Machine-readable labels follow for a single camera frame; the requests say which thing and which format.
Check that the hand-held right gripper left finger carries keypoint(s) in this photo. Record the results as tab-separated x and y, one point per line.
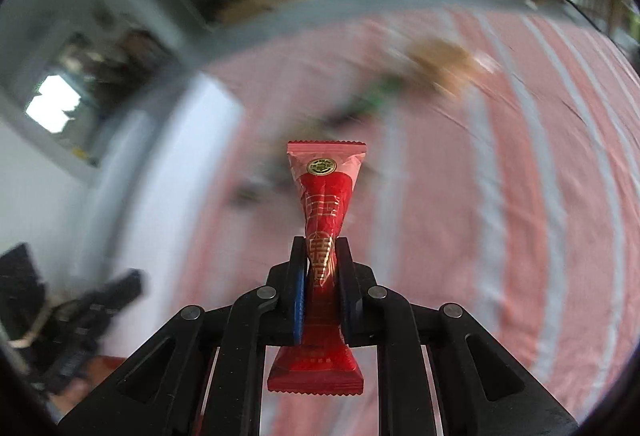
298	301

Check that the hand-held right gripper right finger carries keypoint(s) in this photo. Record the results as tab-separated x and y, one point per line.
345	301

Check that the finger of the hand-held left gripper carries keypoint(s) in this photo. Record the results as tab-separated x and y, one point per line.
120	288

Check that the red snack packet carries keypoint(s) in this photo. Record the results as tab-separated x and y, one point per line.
325	201

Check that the green snack packet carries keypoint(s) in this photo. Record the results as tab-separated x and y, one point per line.
380	96

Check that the bagged bread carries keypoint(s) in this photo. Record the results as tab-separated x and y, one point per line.
445	66

